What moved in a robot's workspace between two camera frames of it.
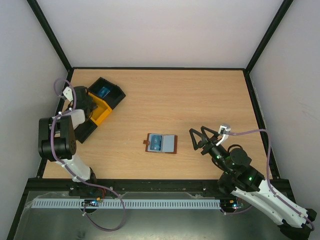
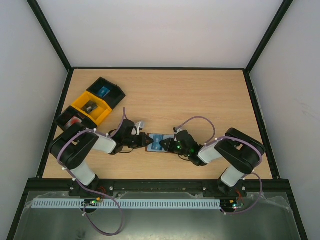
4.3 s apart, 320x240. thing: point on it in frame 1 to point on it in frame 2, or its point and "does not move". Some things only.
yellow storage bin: x=101 y=111 does not move
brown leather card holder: x=161 y=143 does not move
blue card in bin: x=103 y=92 does not move
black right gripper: x=207 y=143 to x=174 y=145
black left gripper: x=89 y=99 to x=143 y=136
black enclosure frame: x=42 y=184 does not move
